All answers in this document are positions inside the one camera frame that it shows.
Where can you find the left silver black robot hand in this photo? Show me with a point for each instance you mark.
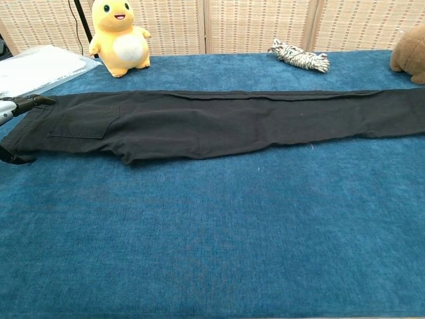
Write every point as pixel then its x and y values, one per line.
pixel 30 103

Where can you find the black trousers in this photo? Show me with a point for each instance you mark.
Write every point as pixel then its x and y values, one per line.
pixel 199 123

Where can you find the clear plastic bag white garment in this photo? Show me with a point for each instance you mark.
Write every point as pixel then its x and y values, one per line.
pixel 40 66

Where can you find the black tripod stand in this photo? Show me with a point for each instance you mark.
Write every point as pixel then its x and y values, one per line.
pixel 83 20

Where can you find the yellow plush dinosaur toy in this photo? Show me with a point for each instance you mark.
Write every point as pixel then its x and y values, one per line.
pixel 119 50

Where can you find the bamboo folding screen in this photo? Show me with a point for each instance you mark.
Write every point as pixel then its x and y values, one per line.
pixel 232 23

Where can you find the dark blue tablecloth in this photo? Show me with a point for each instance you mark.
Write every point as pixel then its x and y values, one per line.
pixel 212 249

